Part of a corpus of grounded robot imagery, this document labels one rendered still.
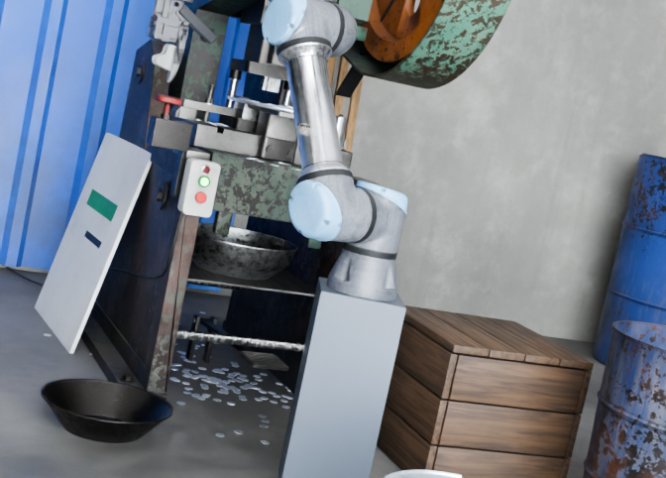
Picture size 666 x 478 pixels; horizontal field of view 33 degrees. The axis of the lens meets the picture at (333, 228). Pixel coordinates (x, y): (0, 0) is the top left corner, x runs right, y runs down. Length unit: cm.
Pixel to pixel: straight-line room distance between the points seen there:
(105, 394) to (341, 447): 65
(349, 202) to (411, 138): 237
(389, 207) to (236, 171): 66
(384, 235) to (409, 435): 61
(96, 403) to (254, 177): 69
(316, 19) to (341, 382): 76
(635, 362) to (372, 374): 55
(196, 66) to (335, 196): 111
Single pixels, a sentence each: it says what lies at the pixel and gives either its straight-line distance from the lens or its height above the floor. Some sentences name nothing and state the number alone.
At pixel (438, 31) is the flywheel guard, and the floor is 106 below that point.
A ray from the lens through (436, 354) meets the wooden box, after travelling 265.
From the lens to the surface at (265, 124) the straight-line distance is 295.
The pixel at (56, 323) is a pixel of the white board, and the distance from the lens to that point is 341.
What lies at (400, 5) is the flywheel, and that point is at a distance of 333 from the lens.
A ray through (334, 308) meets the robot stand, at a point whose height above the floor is 42.
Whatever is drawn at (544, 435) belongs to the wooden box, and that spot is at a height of 16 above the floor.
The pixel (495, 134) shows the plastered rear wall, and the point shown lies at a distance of 478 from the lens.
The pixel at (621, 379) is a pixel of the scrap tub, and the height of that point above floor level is 39.
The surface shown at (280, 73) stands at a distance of 306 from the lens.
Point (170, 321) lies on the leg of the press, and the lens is 284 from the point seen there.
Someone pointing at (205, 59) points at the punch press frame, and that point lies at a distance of 325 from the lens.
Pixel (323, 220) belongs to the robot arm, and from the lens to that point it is 221.
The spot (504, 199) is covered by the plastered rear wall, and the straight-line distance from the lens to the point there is 485.
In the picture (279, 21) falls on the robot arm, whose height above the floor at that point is 97.
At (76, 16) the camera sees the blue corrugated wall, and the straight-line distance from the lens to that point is 413.
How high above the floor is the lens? 84
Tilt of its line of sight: 6 degrees down
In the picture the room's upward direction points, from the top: 12 degrees clockwise
